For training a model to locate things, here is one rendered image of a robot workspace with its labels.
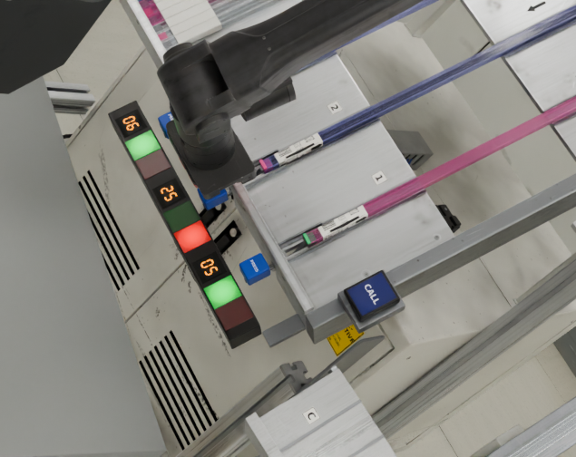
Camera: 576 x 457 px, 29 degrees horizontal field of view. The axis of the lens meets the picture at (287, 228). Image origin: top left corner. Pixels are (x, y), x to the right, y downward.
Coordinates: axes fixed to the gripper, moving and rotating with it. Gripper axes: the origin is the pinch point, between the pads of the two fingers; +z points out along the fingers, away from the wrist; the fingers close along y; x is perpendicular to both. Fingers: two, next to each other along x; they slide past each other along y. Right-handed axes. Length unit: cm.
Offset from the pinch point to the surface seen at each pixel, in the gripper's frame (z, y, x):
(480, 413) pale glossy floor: 153, -17, -44
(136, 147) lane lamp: 2.8, 10.5, 6.7
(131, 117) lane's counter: 2.9, 14.6, 5.6
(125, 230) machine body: 57, 26, 13
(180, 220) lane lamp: 2.8, -1.1, 6.1
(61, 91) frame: 48, 51, 12
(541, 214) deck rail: 3.4, -21.0, -31.8
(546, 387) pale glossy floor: 180, -16, -69
